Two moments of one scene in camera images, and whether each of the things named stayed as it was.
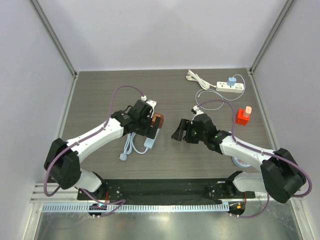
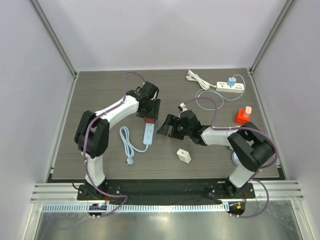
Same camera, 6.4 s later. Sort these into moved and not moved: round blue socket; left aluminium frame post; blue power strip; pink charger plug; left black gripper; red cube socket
Moved: left black gripper; blue power strip
Not moved: left aluminium frame post; red cube socket; pink charger plug; round blue socket
